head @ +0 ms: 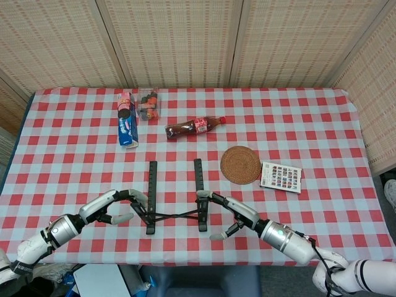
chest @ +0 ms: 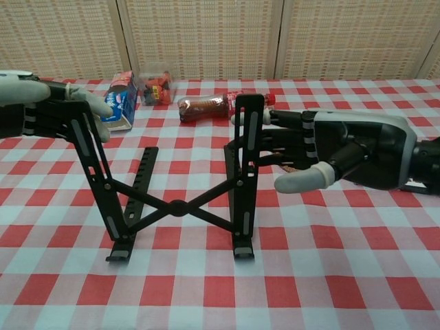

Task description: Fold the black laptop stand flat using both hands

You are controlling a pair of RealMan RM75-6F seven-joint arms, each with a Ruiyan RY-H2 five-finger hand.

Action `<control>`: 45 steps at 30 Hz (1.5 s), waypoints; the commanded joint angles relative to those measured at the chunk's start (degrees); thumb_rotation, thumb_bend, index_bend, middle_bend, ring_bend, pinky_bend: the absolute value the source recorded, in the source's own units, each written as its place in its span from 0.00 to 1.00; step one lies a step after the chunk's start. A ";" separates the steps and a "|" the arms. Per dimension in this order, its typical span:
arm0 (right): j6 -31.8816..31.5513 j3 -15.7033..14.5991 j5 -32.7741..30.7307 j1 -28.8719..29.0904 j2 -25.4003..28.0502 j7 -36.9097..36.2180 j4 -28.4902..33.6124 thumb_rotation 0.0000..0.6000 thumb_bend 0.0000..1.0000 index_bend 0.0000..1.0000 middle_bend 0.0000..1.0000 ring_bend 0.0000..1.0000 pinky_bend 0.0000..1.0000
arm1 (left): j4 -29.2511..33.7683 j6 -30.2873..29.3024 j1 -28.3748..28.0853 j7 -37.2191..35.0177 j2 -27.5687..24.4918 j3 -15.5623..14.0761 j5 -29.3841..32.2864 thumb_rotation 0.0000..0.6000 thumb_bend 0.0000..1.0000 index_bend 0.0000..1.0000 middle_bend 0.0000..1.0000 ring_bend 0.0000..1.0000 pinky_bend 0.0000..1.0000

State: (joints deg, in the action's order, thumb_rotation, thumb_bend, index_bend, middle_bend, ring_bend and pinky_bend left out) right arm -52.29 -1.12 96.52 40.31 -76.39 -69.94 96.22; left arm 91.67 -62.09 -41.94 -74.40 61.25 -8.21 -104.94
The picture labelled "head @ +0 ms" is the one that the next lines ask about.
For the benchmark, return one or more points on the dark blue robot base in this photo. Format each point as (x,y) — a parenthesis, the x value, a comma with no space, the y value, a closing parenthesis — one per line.
(216,283)

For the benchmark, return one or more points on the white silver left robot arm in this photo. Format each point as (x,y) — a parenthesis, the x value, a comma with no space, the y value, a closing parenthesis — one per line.
(58,230)

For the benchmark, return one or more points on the black folding laptop stand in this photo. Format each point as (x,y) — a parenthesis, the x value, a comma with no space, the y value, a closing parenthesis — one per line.
(152,185)

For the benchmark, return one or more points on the white flat board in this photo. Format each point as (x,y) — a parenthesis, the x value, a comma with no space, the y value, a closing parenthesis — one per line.
(99,281)

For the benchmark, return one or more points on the cola bottle with red cap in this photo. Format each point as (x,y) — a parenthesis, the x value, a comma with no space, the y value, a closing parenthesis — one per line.
(185,128)

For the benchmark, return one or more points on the woven bamboo folding screen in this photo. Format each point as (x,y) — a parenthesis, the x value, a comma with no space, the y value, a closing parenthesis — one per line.
(185,40)

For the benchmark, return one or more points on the red white checkered tablecloth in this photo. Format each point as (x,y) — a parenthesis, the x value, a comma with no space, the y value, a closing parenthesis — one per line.
(309,216)

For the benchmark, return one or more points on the white shoe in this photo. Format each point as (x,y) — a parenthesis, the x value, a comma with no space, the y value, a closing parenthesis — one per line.
(391,195)

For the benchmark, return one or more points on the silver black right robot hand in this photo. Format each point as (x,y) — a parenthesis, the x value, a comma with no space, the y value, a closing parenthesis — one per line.
(244,213)

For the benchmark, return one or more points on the round woven rattan coaster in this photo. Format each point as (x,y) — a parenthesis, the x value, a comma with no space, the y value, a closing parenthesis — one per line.
(240,165)

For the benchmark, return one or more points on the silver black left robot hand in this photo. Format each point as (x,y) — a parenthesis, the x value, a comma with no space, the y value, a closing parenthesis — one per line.
(99,202)

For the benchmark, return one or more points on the blue cookie box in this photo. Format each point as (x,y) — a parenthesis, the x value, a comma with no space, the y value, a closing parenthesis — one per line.
(127,130)

